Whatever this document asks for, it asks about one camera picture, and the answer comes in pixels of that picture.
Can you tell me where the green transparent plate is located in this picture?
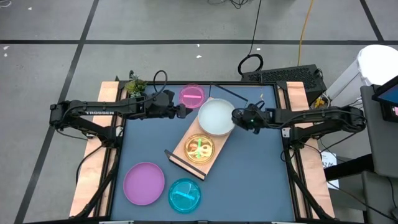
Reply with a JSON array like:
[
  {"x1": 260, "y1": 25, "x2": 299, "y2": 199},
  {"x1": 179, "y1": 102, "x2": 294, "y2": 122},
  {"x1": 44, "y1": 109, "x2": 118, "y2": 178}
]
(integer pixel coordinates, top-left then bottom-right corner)
[{"x1": 183, "y1": 133, "x2": 216, "y2": 165}]

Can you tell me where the black monitor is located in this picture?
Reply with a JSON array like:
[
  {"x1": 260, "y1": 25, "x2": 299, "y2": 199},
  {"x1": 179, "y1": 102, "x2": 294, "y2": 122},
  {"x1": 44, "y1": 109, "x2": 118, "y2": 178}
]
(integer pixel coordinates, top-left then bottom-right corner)
[{"x1": 371, "y1": 75, "x2": 398, "y2": 123}]

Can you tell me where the white bin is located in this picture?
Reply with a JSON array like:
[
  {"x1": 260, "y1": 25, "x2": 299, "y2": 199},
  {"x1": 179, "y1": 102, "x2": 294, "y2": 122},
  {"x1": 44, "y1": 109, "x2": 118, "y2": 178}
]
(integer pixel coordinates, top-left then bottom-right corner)
[{"x1": 325, "y1": 44, "x2": 398, "y2": 119}]

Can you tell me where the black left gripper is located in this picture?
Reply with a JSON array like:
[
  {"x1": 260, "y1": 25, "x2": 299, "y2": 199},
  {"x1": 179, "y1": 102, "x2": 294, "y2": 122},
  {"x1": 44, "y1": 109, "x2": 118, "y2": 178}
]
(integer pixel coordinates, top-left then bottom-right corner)
[{"x1": 161, "y1": 102, "x2": 194, "y2": 121}]

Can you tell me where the cyan transparent plate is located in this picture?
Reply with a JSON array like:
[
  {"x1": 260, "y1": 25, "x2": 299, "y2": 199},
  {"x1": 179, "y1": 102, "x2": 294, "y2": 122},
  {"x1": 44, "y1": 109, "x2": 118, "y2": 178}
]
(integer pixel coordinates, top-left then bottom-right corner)
[{"x1": 167, "y1": 177, "x2": 202, "y2": 215}]

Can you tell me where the black cable conduit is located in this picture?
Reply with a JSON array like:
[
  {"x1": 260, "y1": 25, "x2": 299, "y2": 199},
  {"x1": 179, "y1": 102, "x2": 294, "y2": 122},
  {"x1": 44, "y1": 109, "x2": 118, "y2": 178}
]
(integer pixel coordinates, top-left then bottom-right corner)
[
  {"x1": 283, "y1": 149, "x2": 335, "y2": 220},
  {"x1": 73, "y1": 146, "x2": 123, "y2": 218}
]

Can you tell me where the pink transparent plate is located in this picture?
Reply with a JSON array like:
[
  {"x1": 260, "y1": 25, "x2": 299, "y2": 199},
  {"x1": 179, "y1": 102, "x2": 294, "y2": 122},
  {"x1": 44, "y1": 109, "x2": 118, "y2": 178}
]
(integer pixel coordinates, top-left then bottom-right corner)
[{"x1": 178, "y1": 83, "x2": 206, "y2": 109}]

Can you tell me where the black floor cable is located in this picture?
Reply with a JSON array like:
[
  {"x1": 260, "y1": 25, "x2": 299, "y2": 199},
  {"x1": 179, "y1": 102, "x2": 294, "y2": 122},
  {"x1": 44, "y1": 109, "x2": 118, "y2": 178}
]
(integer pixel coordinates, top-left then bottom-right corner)
[{"x1": 238, "y1": 0, "x2": 264, "y2": 77}]

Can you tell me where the wooden side board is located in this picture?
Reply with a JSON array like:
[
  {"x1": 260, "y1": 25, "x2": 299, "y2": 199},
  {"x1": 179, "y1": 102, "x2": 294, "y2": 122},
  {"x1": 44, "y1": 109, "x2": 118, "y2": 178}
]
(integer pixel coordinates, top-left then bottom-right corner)
[
  {"x1": 68, "y1": 81, "x2": 121, "y2": 218},
  {"x1": 285, "y1": 81, "x2": 336, "y2": 218}
]

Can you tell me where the pale blue plate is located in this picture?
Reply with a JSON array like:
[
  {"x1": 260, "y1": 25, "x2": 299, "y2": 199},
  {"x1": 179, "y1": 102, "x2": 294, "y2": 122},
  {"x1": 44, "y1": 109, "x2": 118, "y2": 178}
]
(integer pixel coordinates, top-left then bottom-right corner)
[{"x1": 198, "y1": 98, "x2": 236, "y2": 136}]

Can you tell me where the artificial green plant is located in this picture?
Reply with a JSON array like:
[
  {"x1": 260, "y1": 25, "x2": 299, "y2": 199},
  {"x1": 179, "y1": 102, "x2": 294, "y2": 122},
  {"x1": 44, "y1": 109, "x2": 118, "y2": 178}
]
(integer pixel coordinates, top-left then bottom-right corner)
[{"x1": 124, "y1": 70, "x2": 149, "y2": 99}]

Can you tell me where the black table frame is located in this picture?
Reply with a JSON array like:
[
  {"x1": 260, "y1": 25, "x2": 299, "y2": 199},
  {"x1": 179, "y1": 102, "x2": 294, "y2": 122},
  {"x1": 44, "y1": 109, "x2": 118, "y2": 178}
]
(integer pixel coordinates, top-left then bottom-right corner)
[{"x1": 93, "y1": 79, "x2": 304, "y2": 224}]

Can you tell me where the black computer case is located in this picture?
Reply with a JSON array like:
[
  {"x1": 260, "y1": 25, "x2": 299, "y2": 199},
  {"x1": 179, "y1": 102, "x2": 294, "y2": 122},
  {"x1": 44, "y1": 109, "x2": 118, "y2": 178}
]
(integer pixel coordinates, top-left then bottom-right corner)
[{"x1": 241, "y1": 64, "x2": 328, "y2": 106}]

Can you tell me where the black metal beam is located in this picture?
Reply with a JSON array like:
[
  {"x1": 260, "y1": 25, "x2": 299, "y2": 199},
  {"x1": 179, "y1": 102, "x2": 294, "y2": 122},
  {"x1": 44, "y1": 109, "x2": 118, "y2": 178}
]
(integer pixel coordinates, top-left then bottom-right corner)
[{"x1": 323, "y1": 154, "x2": 376, "y2": 182}]

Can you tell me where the yellow cable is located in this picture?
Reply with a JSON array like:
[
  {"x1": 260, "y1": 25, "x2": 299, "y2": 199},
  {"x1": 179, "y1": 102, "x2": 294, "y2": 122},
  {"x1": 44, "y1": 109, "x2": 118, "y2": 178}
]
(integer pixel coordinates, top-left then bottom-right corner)
[{"x1": 297, "y1": 0, "x2": 317, "y2": 67}]

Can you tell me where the orange transparent plate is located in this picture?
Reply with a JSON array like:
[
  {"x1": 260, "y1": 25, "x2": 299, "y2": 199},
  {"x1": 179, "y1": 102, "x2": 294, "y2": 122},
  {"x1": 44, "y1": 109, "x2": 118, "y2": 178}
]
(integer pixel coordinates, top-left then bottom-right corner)
[{"x1": 183, "y1": 133, "x2": 216, "y2": 165}]

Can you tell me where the white paper sheet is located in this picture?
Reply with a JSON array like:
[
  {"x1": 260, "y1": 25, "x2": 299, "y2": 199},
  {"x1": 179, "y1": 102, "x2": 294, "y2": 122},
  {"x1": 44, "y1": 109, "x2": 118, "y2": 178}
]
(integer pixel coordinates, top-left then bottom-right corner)
[{"x1": 320, "y1": 150, "x2": 340, "y2": 190}]

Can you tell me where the grey cabinet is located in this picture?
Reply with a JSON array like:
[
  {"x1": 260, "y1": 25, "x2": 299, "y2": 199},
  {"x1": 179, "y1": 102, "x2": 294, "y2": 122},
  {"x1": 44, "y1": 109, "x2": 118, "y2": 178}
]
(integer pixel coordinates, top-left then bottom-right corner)
[{"x1": 360, "y1": 85, "x2": 398, "y2": 179}]

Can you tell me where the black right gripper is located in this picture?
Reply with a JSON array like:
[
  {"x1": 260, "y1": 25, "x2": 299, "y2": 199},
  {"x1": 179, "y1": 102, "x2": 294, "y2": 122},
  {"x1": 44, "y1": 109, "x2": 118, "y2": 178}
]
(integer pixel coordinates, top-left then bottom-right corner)
[{"x1": 231, "y1": 105, "x2": 272, "y2": 134}]

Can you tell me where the purple plate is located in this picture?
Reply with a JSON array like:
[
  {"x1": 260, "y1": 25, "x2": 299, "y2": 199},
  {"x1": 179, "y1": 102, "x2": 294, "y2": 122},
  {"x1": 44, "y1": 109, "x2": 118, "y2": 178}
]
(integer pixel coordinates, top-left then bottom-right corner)
[{"x1": 123, "y1": 161, "x2": 166, "y2": 207}]

